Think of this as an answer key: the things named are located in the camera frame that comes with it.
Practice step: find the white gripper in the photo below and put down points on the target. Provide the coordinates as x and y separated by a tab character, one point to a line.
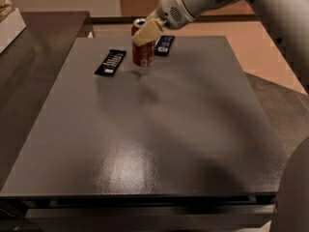
173	11

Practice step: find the red coke can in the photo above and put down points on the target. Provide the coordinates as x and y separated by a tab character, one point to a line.
143	56

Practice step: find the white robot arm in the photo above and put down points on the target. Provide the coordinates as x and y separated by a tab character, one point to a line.
287	23

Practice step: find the black rxbar chocolate wrapper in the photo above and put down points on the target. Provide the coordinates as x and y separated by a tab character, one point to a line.
111	62

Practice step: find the white box on counter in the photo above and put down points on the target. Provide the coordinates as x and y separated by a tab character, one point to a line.
10	28

